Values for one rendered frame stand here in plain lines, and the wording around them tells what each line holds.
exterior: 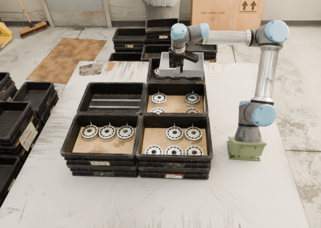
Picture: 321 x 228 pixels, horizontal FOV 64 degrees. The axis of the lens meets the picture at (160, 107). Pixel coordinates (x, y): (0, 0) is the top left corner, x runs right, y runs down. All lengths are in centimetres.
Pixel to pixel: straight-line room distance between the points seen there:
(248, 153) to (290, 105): 165
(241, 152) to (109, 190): 78
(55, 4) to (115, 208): 382
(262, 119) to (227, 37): 48
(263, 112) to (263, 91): 11
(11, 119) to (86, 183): 113
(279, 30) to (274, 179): 80
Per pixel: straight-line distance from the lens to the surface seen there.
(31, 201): 166
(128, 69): 228
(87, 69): 237
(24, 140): 237
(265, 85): 141
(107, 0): 445
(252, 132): 153
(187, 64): 169
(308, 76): 368
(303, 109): 317
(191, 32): 132
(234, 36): 151
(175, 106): 171
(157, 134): 154
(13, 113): 255
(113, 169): 147
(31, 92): 288
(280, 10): 458
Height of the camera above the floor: 202
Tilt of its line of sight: 45 degrees down
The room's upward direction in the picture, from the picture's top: 3 degrees counter-clockwise
